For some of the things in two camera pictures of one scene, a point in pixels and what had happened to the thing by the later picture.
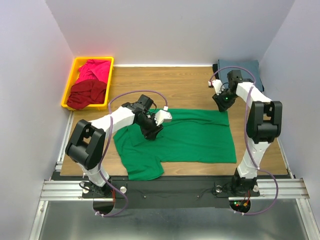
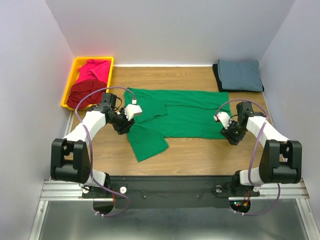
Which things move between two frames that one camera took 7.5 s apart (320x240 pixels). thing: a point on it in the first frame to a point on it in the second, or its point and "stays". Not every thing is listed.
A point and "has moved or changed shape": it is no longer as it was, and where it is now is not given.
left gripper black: x=150 y=131 to x=124 y=125
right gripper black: x=222 y=103 to x=229 y=135
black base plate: x=170 y=192 stays
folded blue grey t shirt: x=249 y=69 stays
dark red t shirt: x=86 y=91 stays
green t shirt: x=191 y=135 has moved or changed shape
